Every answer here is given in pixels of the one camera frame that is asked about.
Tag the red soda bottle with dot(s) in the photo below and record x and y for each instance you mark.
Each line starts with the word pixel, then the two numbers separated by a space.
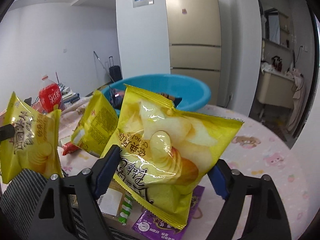
pixel 50 95

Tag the black suitcase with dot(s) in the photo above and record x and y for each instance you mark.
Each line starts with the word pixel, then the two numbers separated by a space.
pixel 114 71

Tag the green striped noodle snack bag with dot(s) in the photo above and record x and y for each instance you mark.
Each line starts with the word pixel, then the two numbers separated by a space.
pixel 116 203

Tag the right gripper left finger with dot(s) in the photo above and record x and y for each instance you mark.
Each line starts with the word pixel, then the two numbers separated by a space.
pixel 54 217

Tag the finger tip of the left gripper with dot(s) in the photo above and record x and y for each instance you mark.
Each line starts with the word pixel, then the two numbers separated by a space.
pixel 7 132

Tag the purple milk carton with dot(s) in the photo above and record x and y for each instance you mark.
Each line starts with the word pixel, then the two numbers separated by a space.
pixel 152 227

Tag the pink cartoon tablecloth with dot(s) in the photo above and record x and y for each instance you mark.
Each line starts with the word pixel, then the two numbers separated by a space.
pixel 255 151

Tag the blue plastic basin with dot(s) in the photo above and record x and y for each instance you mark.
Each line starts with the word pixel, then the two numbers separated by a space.
pixel 194 93

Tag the beige refrigerator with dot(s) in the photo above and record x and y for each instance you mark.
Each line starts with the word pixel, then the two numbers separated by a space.
pixel 194 29

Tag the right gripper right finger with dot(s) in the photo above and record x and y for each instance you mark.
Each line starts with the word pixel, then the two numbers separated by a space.
pixel 266 218

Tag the beige washing cabinet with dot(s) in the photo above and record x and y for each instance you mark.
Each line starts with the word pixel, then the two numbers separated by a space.
pixel 275 89

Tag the small red snack packet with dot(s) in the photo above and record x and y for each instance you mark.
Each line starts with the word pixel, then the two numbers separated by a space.
pixel 69 148

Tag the yellow potato chip bag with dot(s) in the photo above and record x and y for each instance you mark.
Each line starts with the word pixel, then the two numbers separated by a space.
pixel 165 152

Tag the yellow chip bag back side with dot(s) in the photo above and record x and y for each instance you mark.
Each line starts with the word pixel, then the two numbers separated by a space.
pixel 96 125

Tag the stack of books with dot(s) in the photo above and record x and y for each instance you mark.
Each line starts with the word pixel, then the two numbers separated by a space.
pixel 68 96

